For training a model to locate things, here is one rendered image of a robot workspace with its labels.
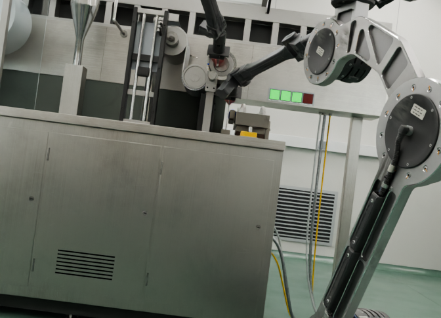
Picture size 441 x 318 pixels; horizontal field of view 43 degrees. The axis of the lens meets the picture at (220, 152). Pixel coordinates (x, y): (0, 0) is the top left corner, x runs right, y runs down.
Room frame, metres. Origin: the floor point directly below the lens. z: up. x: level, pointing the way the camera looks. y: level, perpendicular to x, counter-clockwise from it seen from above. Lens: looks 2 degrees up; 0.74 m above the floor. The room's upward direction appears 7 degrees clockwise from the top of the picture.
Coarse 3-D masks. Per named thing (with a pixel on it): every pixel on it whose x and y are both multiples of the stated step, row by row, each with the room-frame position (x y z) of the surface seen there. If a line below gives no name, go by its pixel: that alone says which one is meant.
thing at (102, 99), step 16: (48, 80) 3.03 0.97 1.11; (48, 96) 3.03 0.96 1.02; (96, 96) 3.03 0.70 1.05; (112, 96) 3.03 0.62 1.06; (128, 96) 3.03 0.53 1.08; (160, 96) 3.03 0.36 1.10; (176, 96) 3.03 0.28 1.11; (192, 96) 3.03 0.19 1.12; (96, 112) 3.03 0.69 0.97; (112, 112) 3.03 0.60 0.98; (128, 112) 3.03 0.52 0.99; (160, 112) 3.03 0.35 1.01; (176, 112) 3.03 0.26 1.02; (192, 112) 3.03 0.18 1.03; (224, 112) 3.03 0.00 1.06; (192, 128) 3.03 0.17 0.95
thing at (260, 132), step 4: (236, 128) 2.71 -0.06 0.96; (240, 128) 2.71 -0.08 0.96; (244, 128) 2.71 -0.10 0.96; (248, 128) 2.71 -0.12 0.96; (256, 128) 2.71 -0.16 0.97; (260, 128) 2.71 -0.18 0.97; (236, 132) 2.72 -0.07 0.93; (256, 132) 2.71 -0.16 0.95; (260, 132) 2.71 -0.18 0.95; (264, 132) 2.71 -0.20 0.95; (260, 136) 2.72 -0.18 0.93
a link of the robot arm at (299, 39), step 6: (390, 0) 1.97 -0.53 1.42; (378, 6) 2.00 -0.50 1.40; (300, 36) 2.16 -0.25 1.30; (306, 36) 2.11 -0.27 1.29; (294, 42) 2.14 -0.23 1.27; (300, 42) 2.10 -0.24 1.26; (306, 42) 2.10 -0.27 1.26; (294, 48) 2.17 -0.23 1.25; (300, 48) 2.11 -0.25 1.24; (300, 54) 2.17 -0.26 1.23
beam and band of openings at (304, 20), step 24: (120, 0) 3.03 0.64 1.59; (144, 0) 3.03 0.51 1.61; (168, 0) 3.03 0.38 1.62; (192, 0) 3.03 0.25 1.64; (96, 24) 3.03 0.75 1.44; (120, 24) 3.10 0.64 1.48; (192, 24) 3.03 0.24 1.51; (240, 24) 3.10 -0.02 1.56; (264, 24) 3.09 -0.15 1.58; (288, 24) 3.03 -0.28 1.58; (312, 24) 3.03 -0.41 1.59; (384, 24) 3.03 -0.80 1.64
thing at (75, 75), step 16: (80, 16) 2.75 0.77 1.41; (80, 32) 2.77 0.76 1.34; (80, 48) 2.79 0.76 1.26; (80, 64) 2.80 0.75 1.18; (64, 80) 2.76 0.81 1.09; (80, 80) 2.76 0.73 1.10; (64, 96) 2.76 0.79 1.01; (80, 96) 2.78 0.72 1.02; (64, 112) 2.76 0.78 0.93; (80, 112) 2.82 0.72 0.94
